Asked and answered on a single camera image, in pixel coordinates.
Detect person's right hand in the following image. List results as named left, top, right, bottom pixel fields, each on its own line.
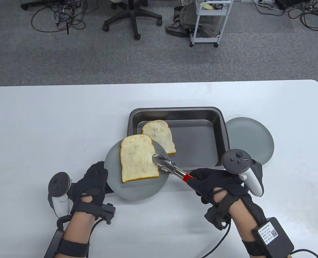
left=187, top=168, right=252, bottom=213

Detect person's left hand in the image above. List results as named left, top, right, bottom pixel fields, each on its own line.
left=68, top=161, right=114, bottom=215

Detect dark metal baking tray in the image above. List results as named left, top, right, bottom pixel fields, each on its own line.
left=127, top=107, right=230, bottom=170

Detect grey round plate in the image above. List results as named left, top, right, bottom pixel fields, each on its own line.
left=104, top=138, right=170, bottom=200
left=225, top=117, right=274, bottom=164

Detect red handled kitchen tongs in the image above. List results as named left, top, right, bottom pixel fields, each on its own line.
left=152, top=154, right=194, bottom=183

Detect white toast slice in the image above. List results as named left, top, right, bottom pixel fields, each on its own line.
left=142, top=120, right=176, bottom=155
left=120, top=134, right=160, bottom=184

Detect person's left forearm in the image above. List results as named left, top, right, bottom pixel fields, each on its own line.
left=52, top=212, right=95, bottom=258

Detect person's right forearm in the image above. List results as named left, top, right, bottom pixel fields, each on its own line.
left=221, top=193, right=294, bottom=258

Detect grey white right hand controller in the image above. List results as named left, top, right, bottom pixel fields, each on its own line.
left=222, top=149, right=264, bottom=196

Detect grey white hand controller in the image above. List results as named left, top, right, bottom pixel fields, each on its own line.
left=48, top=172, right=73, bottom=218
left=222, top=149, right=264, bottom=196

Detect grey white left hand controller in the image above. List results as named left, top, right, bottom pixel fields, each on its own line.
left=48, top=172, right=73, bottom=218

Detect black left wrist sensor box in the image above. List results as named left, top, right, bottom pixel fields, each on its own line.
left=44, top=228, right=65, bottom=258

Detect black wrist sensor box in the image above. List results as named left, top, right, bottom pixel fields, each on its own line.
left=252, top=217, right=294, bottom=258
left=44, top=228, right=65, bottom=258

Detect black right wrist sensor box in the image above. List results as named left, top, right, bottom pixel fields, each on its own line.
left=252, top=217, right=294, bottom=258

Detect white utility cart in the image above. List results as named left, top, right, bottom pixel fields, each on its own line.
left=189, top=0, right=234, bottom=48

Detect grey backpack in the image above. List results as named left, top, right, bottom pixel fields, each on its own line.
left=165, top=4, right=221, bottom=38

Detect black office chair base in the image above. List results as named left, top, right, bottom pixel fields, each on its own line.
left=102, top=0, right=162, bottom=41

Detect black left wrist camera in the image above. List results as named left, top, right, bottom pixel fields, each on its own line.
left=96, top=203, right=116, bottom=225

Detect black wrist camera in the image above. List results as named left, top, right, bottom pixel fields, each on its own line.
left=96, top=203, right=116, bottom=225
left=204, top=206, right=229, bottom=230

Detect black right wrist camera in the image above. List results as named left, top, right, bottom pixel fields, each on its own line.
left=204, top=206, right=229, bottom=230

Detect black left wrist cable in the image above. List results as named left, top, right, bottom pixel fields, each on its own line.
left=86, top=217, right=106, bottom=243

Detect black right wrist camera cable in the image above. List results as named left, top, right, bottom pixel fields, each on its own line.
left=201, top=220, right=232, bottom=258

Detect black right sensor box cable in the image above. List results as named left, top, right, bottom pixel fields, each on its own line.
left=288, top=249, right=318, bottom=258

